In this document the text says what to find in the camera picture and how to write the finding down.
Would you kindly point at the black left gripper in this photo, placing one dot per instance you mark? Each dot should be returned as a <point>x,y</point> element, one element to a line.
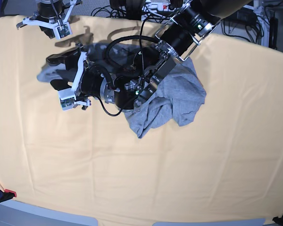
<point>96,80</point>

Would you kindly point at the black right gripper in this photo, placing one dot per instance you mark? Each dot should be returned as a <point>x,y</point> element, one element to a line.
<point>52,11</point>

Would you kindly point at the grey t-shirt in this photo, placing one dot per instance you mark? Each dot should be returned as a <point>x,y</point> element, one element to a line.
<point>179,96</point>

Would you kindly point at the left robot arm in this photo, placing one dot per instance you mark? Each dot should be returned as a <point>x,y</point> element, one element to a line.
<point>131,86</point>

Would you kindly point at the white power strip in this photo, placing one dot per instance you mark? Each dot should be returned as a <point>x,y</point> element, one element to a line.
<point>154,6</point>

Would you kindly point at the black power adapter box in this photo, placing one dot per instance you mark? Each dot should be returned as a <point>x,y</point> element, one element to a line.
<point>246,15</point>

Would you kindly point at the yellow tablecloth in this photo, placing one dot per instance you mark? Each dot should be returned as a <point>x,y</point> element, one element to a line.
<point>226,165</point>

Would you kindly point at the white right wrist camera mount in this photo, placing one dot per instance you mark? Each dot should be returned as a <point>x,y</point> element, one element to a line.
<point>51,29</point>

